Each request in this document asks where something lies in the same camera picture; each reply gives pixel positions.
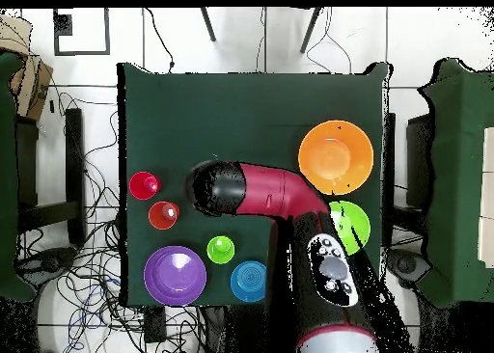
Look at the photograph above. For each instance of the cardboard box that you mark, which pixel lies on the cardboard box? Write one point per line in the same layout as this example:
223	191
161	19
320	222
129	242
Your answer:
32	86

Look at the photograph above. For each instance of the black tripod leg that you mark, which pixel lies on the black tripod leg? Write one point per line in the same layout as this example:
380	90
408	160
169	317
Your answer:
311	29
208	25

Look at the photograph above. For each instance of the green cloth covered side table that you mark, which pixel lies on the green cloth covered side table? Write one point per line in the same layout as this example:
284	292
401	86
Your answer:
455	175
7	175

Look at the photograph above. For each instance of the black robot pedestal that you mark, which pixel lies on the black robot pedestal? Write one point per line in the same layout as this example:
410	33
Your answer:
239	330

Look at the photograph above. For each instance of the dark green table cloth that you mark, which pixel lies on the dark green table cloth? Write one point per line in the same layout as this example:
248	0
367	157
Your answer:
231	117

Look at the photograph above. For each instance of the stepped green cup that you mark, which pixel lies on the stepped green cup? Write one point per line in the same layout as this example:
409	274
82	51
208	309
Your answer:
220	250

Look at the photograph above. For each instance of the small blue bowl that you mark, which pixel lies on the small blue bowl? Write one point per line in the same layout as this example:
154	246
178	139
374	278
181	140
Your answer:
249	281

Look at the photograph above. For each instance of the orange bowl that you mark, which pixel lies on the orange bowl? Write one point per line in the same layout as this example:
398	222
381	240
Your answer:
335	152

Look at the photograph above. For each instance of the black stand frame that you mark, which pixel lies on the black stand frame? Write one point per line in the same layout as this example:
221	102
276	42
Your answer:
389	144
75	156

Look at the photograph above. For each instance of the black power adapter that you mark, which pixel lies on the black power adapter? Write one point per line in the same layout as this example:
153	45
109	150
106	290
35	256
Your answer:
154	326

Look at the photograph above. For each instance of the orange cup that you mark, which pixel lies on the orange cup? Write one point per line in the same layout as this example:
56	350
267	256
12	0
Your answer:
160	216

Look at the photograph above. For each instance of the black square floor frame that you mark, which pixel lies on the black square floor frame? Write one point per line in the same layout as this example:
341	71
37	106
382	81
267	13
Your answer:
63	25

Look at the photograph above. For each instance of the red cup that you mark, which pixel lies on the red cup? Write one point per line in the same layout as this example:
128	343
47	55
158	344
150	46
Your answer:
139	185

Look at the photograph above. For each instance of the purple bowl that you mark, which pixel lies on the purple bowl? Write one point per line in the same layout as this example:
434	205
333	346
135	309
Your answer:
175	276

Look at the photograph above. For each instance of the grey base with knob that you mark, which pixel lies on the grey base with knob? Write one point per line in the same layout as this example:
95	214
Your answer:
50	262

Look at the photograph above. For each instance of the green bowl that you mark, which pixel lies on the green bowl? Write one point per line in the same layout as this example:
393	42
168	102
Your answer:
355	222

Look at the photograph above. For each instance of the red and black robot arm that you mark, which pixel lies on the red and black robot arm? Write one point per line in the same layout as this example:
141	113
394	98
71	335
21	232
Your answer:
278	193

